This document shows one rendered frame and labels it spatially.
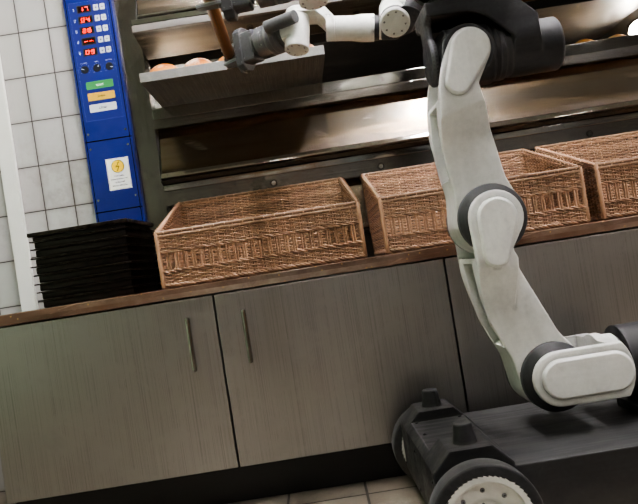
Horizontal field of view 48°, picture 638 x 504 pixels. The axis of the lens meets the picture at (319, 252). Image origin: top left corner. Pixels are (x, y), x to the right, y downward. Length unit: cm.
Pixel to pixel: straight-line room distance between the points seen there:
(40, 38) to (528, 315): 185
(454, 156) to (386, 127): 94
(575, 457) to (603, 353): 24
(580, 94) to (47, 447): 196
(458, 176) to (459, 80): 19
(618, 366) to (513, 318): 22
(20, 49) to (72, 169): 44
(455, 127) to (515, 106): 103
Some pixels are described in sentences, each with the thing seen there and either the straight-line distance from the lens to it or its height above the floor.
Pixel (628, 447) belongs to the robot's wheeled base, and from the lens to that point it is 146.
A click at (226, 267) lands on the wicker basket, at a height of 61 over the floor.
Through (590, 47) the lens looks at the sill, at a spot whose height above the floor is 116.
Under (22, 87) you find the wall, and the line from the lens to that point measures 264.
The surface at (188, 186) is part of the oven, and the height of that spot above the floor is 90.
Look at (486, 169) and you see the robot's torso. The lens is 153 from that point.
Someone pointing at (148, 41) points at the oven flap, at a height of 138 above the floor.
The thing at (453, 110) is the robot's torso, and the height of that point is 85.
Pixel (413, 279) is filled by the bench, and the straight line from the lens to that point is 186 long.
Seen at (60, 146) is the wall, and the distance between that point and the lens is 256.
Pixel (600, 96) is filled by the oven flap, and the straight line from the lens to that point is 262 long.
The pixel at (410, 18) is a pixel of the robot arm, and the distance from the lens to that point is 193.
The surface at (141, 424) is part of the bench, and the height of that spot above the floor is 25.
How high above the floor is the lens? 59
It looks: 1 degrees up
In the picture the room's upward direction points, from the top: 9 degrees counter-clockwise
